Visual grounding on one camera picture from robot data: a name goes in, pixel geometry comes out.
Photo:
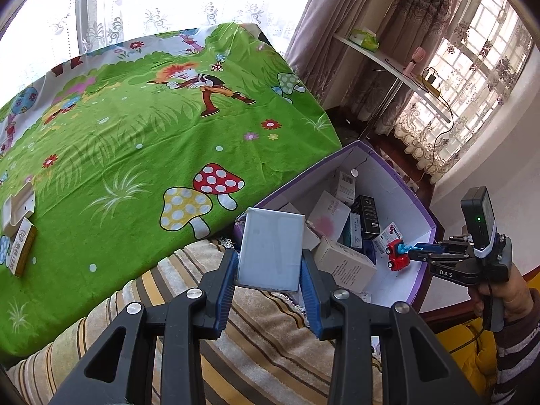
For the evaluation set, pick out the person's right hand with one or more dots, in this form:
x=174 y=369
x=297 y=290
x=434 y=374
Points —
x=514 y=295

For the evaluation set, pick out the green cartoon printed bedsheet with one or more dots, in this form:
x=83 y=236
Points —
x=126 y=143

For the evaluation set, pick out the purple storage box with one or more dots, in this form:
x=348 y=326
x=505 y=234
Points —
x=392 y=194

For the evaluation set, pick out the large white barcode box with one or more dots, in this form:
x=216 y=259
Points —
x=344 y=268

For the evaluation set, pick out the yellow power strip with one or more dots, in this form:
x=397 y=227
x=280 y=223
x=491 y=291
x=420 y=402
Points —
x=432 y=82

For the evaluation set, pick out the teal cardboard box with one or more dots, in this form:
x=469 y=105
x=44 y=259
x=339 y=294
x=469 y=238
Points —
x=354 y=230

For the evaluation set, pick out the white plastic tray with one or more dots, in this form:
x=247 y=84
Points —
x=19 y=209

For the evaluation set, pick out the yellow and white box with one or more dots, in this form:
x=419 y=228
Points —
x=21 y=253

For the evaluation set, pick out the long white barcode box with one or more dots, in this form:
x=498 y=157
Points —
x=346 y=185

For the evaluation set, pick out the striped plush cushion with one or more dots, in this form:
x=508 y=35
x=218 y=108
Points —
x=261 y=358

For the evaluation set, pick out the plain white cardboard box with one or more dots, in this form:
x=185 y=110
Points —
x=270 y=253

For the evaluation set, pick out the green tissue pack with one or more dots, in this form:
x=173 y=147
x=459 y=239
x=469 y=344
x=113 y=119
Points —
x=365 y=39

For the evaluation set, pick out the white lace sheer curtain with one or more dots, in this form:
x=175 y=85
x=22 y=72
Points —
x=190 y=0

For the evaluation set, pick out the black cardboard box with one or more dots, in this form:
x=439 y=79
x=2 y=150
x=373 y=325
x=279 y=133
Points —
x=366 y=215

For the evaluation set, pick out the pink small item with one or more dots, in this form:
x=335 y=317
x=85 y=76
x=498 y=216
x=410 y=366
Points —
x=415 y=61

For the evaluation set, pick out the white box pink print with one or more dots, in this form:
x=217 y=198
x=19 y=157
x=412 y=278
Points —
x=331 y=217

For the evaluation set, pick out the red toy car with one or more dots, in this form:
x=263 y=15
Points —
x=396 y=255

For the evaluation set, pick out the white wall shelf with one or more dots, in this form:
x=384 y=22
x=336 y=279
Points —
x=392 y=65

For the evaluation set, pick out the person's right forearm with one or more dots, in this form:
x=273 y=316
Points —
x=519 y=354

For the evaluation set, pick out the small white box red print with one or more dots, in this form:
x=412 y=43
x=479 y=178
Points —
x=386 y=236

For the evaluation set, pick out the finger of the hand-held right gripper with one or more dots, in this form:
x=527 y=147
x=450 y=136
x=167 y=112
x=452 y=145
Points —
x=426 y=246
x=417 y=256

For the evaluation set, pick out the yellow garment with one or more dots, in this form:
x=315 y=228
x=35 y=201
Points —
x=464 y=346

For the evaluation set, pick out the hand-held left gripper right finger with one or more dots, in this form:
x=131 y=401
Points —
x=310 y=295

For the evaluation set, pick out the beige lace window curtain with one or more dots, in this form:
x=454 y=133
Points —
x=476 y=93

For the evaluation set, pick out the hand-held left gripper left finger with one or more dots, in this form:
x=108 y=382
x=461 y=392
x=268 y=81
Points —
x=223 y=291

